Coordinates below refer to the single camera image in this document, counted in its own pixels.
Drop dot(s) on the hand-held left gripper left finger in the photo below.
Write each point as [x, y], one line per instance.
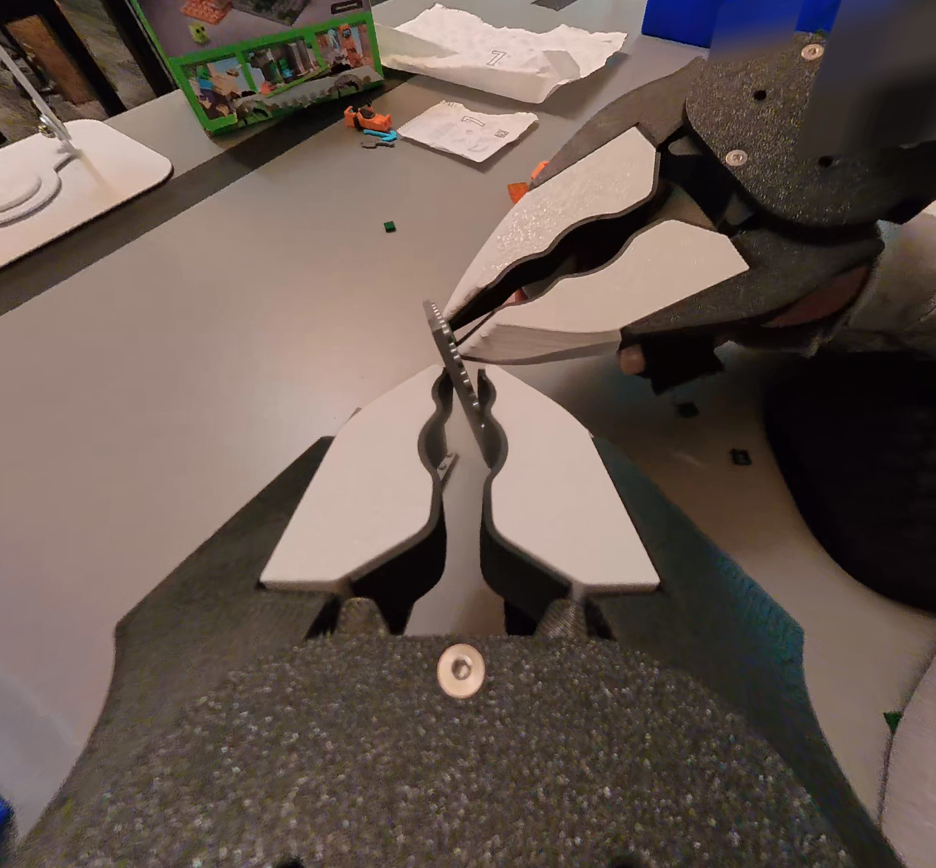
[358, 502]

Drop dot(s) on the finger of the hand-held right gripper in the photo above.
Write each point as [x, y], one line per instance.
[643, 283]
[570, 195]

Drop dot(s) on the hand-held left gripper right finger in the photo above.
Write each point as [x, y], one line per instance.
[570, 510]

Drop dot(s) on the large dark grey lego plate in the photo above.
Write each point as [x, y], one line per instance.
[457, 363]

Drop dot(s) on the person's right forearm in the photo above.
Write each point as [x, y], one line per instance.
[907, 276]

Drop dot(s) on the small orange lego piece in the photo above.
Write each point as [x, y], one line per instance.
[519, 193]

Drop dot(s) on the orange and teal lego assembly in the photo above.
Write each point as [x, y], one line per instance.
[369, 122]

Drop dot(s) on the colourful lego box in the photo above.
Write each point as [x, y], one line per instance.
[241, 5]

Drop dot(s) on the person's right hand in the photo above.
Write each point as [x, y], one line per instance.
[826, 298]

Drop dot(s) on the white instruction sheet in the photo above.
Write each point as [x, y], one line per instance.
[468, 133]

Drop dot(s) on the white crumpled paper bag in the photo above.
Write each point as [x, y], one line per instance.
[475, 42]

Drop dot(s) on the white stand base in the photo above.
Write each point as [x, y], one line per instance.
[110, 166]

